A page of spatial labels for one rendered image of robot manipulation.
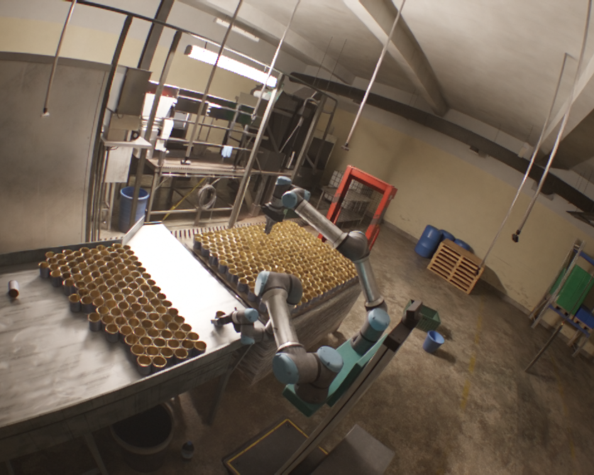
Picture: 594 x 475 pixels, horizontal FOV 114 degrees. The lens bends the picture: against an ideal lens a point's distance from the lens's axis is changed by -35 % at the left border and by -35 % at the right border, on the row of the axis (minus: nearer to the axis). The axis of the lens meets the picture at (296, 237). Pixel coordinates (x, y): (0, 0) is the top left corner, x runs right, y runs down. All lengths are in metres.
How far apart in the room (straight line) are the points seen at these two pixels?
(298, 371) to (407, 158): 10.15
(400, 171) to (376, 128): 1.88
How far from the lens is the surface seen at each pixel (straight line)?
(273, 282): 1.30
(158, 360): 1.57
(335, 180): 10.14
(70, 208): 3.86
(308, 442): 1.69
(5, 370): 1.65
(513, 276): 10.68
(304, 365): 1.10
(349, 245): 1.41
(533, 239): 10.57
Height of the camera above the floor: 2.34
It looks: 21 degrees down
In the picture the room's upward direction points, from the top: 22 degrees clockwise
